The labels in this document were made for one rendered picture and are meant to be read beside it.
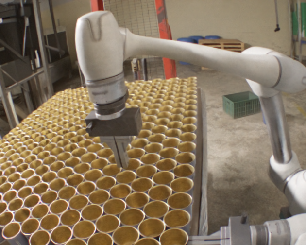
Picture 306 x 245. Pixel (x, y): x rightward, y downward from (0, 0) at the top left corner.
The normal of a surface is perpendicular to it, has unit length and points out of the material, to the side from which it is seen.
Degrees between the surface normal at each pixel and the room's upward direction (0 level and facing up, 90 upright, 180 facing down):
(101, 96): 92
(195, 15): 90
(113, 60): 97
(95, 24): 79
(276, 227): 2
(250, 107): 90
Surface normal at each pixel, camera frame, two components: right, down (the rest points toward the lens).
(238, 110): 0.22, 0.38
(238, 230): -0.13, -0.89
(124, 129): -0.17, 0.46
